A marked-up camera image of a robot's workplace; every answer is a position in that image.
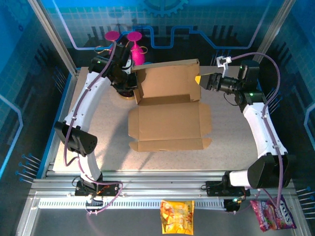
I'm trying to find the brown cardboard paper box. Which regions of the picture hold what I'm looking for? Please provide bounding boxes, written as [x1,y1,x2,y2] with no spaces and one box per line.
[127,58,222,152]

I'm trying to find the yellow snack bag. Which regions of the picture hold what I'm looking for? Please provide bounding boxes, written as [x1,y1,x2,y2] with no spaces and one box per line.
[159,199,195,236]

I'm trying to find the purple candy bag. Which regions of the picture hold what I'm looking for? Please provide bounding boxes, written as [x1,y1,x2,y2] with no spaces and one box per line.
[250,195,297,233]

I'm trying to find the gold wire glass rack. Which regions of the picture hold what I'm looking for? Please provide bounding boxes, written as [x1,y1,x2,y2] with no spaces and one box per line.
[94,43,148,100]

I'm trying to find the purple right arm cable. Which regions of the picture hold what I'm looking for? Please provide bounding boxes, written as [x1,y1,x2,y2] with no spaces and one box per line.
[230,52,284,212]

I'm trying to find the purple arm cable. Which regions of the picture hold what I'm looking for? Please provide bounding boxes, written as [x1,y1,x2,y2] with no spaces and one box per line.
[63,40,124,217]
[230,52,284,212]

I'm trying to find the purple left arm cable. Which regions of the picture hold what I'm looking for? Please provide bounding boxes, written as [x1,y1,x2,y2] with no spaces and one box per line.
[63,40,124,217]

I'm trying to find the aluminium frame post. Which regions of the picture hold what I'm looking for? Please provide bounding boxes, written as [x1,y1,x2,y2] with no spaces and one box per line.
[246,0,297,74]
[26,0,81,76]

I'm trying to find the aluminium frame rail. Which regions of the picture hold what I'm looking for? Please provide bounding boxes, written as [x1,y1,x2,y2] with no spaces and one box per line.
[29,171,296,198]

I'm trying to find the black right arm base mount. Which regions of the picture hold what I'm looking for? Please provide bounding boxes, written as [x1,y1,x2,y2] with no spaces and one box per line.
[205,180,252,197]

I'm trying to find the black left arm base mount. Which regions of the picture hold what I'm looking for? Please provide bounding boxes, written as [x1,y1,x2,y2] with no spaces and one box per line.
[73,180,122,197]

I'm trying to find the white slotted cable duct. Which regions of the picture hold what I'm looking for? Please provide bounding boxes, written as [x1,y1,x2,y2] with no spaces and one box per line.
[38,199,227,210]

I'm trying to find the small wired connector board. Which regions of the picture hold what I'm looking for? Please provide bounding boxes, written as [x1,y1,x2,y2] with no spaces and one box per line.
[85,195,104,216]

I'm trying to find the black controller box with wires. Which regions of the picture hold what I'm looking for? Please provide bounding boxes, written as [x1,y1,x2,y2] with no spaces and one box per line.
[223,197,244,214]

